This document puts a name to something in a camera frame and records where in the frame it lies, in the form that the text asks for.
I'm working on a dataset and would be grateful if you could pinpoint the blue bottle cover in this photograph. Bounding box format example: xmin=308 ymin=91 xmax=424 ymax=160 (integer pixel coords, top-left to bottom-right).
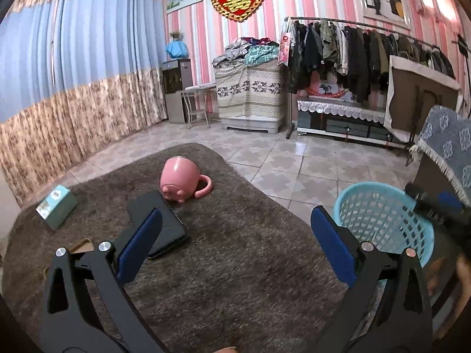
xmin=165 ymin=40 xmax=188 ymax=59

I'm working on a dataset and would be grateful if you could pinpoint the teal tissue box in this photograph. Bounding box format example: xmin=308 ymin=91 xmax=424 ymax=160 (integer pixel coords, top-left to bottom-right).
xmin=36 ymin=186 xmax=79 ymax=232

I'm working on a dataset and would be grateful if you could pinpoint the grey shaggy carpet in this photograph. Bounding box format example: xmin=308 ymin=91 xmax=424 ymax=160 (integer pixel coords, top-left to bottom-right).
xmin=2 ymin=143 xmax=350 ymax=353

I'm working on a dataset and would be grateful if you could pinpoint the blue and floral curtain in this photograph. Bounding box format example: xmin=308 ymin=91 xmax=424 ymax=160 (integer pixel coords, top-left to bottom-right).
xmin=53 ymin=0 xmax=168 ymax=177
xmin=0 ymin=0 xmax=59 ymax=199

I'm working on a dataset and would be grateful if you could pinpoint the metal clothes rack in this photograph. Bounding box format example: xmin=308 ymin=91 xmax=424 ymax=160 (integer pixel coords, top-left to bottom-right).
xmin=283 ymin=16 xmax=457 ymax=140

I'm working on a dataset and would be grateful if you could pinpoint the grey water dispenser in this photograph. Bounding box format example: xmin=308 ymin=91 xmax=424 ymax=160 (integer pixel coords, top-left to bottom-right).
xmin=161 ymin=59 xmax=193 ymax=124

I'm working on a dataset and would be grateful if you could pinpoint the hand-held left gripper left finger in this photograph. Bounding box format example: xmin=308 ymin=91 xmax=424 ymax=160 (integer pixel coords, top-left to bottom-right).
xmin=37 ymin=208 xmax=164 ymax=353

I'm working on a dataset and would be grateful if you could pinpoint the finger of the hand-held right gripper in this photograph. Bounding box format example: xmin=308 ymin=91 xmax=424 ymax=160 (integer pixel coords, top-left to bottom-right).
xmin=405 ymin=183 xmax=442 ymax=210
xmin=440 ymin=190 xmax=465 ymax=211

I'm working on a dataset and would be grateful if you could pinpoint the pink pig mug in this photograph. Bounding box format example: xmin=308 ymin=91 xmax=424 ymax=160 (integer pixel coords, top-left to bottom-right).
xmin=159 ymin=156 xmax=213 ymax=204

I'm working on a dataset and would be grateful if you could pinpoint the black tripod stand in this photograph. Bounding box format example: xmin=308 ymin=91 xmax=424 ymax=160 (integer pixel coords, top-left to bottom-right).
xmin=456 ymin=33 xmax=471 ymax=118

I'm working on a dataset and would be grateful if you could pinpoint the light blue plastic basket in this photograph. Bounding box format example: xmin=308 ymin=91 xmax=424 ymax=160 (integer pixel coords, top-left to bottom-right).
xmin=333 ymin=182 xmax=435 ymax=293

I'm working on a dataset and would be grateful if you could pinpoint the blue flower patterned cloth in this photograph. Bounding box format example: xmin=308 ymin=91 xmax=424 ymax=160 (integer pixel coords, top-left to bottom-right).
xmin=410 ymin=105 xmax=471 ymax=207

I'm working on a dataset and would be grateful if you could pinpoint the row of hanging clothes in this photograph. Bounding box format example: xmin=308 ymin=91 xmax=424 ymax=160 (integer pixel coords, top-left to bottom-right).
xmin=287 ymin=18 xmax=457 ymax=101

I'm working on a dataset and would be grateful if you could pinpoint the pink hanging bag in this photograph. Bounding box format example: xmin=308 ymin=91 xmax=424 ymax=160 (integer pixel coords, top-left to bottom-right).
xmin=278 ymin=31 xmax=293 ymax=67

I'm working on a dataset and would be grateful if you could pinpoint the black zip case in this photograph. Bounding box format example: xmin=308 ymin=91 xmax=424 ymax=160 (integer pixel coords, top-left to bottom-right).
xmin=127 ymin=189 xmax=190 ymax=260

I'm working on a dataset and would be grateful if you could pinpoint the beige patterned cover cloth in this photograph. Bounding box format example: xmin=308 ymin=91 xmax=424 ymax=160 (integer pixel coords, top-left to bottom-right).
xmin=214 ymin=59 xmax=284 ymax=120

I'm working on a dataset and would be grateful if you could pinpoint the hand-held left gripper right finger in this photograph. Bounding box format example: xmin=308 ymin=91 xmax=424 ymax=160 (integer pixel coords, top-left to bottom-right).
xmin=310 ymin=206 xmax=434 ymax=353

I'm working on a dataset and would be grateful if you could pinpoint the folded brown table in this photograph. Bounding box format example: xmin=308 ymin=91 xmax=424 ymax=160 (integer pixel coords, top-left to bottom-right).
xmin=384 ymin=55 xmax=463 ymax=144

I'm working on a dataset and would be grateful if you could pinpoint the brown cabinet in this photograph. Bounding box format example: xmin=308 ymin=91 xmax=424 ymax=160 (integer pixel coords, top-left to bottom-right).
xmin=410 ymin=152 xmax=457 ymax=207

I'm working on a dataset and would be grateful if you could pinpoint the grey washing machine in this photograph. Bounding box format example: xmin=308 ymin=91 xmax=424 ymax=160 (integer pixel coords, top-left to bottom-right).
xmin=222 ymin=116 xmax=284 ymax=133

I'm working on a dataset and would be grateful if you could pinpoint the white lace cloth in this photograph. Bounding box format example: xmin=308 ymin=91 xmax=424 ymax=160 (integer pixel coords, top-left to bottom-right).
xmin=297 ymin=99 xmax=387 ymax=124

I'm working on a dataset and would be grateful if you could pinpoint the low dark cabinet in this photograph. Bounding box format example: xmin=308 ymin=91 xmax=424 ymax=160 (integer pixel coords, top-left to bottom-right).
xmin=296 ymin=99 xmax=409 ymax=149

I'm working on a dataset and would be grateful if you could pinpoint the small white side table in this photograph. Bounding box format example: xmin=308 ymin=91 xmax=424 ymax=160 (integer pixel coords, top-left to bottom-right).
xmin=180 ymin=85 xmax=216 ymax=129

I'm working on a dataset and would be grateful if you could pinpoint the golden metal tray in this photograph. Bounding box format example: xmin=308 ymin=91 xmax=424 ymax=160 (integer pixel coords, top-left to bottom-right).
xmin=70 ymin=238 xmax=97 ymax=255

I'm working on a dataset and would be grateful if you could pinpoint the pile of folded clothes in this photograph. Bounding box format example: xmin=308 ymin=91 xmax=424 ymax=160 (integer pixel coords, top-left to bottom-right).
xmin=213 ymin=37 xmax=280 ymax=67

